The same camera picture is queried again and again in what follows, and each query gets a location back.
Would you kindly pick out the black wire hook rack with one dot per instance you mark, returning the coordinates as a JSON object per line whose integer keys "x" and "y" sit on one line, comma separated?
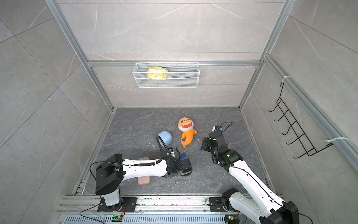
{"x": 296, "y": 128}

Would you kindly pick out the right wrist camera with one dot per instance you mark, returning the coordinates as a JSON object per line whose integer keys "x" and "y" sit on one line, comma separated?
{"x": 217, "y": 128}

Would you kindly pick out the light blue plastic cup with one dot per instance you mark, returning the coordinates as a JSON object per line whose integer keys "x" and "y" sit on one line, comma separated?
{"x": 166, "y": 137}

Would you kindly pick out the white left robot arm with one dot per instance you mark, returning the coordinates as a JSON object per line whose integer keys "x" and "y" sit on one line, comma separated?
{"x": 111, "y": 172}

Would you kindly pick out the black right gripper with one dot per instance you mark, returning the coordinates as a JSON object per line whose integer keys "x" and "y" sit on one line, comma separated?
{"x": 205, "y": 143}

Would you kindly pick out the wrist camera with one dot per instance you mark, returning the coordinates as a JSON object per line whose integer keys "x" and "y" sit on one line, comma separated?
{"x": 174, "y": 152}
{"x": 217, "y": 128}

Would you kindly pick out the yellow packet in basket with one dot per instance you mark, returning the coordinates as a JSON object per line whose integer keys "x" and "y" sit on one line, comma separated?
{"x": 157, "y": 73}

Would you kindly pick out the pink rectangular case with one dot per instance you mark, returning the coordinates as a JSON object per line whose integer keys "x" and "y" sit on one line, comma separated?
{"x": 145, "y": 179}

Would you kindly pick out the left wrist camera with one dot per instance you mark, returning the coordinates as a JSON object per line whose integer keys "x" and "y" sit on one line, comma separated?
{"x": 174, "y": 152}

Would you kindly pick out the orange shark plush toy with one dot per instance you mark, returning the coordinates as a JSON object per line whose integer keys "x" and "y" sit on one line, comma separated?
{"x": 186, "y": 126}

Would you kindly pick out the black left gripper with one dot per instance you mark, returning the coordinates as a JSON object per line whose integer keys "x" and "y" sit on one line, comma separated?
{"x": 180, "y": 161}

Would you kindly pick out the white wire mesh basket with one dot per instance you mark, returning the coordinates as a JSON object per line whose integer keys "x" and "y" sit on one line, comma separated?
{"x": 180, "y": 75}

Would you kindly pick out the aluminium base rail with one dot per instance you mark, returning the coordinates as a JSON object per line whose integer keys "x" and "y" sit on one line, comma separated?
{"x": 160, "y": 209}

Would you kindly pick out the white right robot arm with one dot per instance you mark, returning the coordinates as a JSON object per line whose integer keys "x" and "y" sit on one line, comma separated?
{"x": 265, "y": 207}

